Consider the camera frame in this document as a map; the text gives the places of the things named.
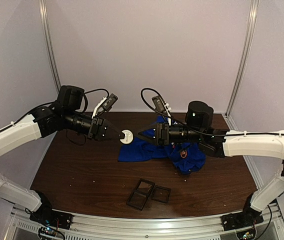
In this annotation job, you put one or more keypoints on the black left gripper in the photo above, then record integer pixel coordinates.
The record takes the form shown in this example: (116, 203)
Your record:
(96, 128)

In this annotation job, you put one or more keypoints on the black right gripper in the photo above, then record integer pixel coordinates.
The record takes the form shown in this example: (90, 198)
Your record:
(161, 134)

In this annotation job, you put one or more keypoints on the small round badge brooch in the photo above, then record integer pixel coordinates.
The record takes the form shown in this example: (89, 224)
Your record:
(128, 137)

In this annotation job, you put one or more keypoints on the blue printed t-shirt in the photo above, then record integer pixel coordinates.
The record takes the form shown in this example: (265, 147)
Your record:
(185, 157)

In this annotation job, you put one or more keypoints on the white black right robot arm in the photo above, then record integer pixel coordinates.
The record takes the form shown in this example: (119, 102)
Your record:
(221, 143)

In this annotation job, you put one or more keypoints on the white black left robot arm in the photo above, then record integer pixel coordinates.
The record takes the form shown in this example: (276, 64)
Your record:
(49, 118)

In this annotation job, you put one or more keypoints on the black display box upper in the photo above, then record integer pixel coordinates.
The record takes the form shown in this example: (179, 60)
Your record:
(144, 187)

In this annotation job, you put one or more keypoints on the black display box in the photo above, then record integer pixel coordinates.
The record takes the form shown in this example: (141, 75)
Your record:
(161, 194)
(144, 187)
(137, 200)

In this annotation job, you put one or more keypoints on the black display box right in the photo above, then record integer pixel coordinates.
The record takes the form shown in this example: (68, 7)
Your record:
(161, 194)

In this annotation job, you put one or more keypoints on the black display box lower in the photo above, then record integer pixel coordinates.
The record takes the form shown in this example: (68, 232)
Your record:
(137, 200)

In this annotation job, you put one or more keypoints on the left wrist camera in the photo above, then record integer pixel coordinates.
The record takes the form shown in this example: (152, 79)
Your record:
(104, 105)

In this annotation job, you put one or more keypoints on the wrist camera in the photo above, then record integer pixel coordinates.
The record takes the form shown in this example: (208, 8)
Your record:
(162, 107)
(104, 105)

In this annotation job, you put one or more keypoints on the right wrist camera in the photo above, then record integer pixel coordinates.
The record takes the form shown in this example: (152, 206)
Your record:
(162, 107)

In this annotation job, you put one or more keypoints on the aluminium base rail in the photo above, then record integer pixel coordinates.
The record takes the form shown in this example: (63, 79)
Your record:
(91, 227)

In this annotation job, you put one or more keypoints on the right aluminium frame post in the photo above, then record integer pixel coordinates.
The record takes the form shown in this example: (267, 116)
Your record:
(250, 31)

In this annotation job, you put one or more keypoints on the aluminium frame post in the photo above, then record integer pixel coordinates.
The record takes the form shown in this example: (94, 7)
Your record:
(48, 43)
(250, 31)

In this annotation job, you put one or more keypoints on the left aluminium frame post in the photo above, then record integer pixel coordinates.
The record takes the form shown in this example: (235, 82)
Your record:
(48, 43)

